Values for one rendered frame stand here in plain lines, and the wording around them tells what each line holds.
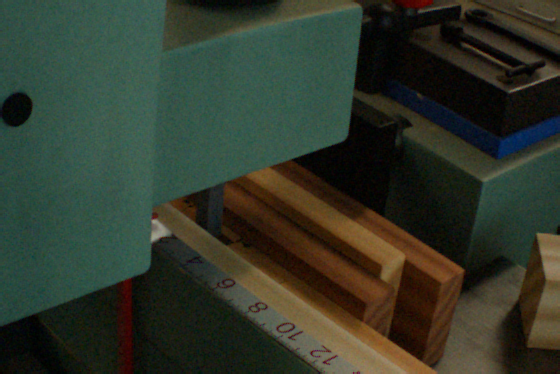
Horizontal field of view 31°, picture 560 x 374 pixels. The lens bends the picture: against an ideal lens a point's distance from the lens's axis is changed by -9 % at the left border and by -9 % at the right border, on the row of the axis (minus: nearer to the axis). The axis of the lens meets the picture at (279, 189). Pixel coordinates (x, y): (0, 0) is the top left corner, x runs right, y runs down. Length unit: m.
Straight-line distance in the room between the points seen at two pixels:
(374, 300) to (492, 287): 0.13
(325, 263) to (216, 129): 0.08
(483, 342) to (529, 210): 0.11
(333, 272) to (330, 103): 0.07
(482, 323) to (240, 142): 0.17
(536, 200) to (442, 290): 0.15
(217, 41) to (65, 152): 0.10
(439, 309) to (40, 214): 0.21
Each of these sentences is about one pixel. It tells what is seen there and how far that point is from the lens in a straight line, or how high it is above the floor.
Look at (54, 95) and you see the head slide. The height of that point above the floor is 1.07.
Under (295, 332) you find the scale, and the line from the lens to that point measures 0.43.
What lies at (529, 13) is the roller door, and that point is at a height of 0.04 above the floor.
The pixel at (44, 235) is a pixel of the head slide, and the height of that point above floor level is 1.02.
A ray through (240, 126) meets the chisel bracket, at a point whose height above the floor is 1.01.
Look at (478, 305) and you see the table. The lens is 0.56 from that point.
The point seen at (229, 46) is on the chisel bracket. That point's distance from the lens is 0.43.
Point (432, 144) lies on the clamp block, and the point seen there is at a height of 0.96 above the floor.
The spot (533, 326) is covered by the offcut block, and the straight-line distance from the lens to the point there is 0.53.
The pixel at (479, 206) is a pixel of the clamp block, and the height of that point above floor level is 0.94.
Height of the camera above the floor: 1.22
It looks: 30 degrees down
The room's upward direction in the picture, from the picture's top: 6 degrees clockwise
